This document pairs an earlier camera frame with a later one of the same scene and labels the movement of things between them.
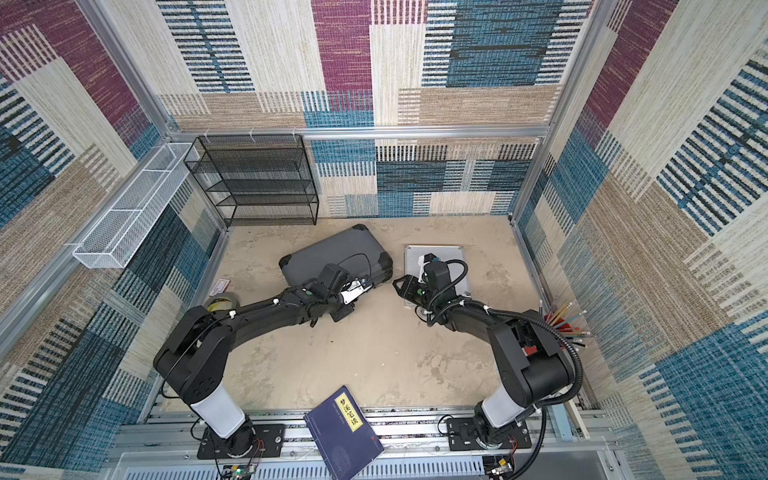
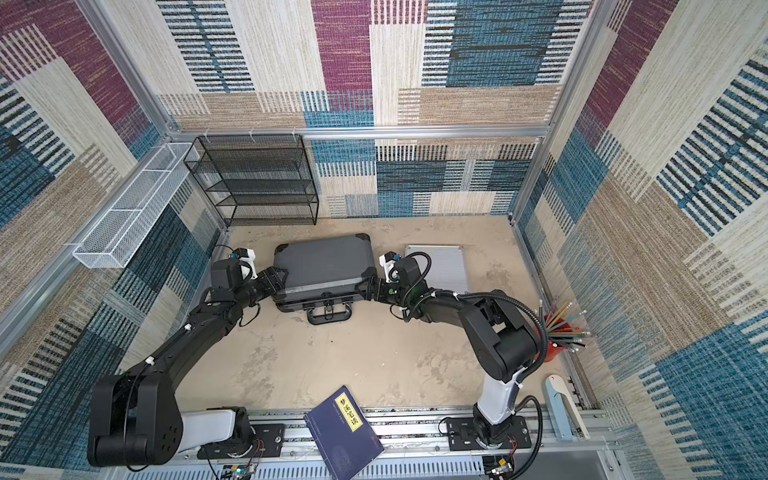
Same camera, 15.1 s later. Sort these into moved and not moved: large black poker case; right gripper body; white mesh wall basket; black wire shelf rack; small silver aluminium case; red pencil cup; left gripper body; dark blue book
Moved: left gripper body; right gripper body; large black poker case
Not moved: small silver aluminium case; dark blue book; white mesh wall basket; red pencil cup; black wire shelf rack
